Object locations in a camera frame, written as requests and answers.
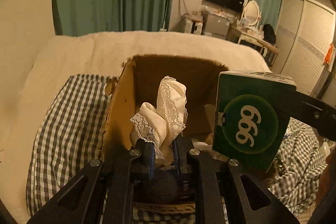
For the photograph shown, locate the green white medicine box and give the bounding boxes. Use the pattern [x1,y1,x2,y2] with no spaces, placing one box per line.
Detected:
[213,71,296,171]

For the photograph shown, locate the grey mini fridge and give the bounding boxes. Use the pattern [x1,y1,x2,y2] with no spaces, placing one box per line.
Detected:
[202,11,231,40]

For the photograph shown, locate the black bag on table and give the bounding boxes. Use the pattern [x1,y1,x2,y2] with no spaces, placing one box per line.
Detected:
[262,24,276,45]

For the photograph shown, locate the white sliding wardrobe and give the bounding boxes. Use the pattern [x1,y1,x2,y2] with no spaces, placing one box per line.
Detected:
[272,0,335,95]

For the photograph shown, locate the checkered grey white cloth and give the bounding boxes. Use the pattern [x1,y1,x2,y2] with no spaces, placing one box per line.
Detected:
[26,75,327,223]

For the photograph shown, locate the wooden dressing table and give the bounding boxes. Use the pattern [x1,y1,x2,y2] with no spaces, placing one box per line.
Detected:
[227,27,280,67]

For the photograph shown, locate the cream bed blanket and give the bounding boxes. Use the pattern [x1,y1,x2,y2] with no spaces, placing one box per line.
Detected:
[1,31,269,223]

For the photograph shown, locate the white lace cloth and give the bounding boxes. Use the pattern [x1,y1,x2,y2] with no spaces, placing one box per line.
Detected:
[130,76,187,167]

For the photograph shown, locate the oval white vanity mirror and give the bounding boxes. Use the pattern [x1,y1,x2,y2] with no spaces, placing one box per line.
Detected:
[242,0,261,27]

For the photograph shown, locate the brown cardboard box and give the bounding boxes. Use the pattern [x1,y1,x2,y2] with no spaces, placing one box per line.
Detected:
[102,55,228,161]

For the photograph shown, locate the orange paper on wardrobe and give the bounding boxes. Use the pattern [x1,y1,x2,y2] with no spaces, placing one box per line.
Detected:
[323,43,335,65]

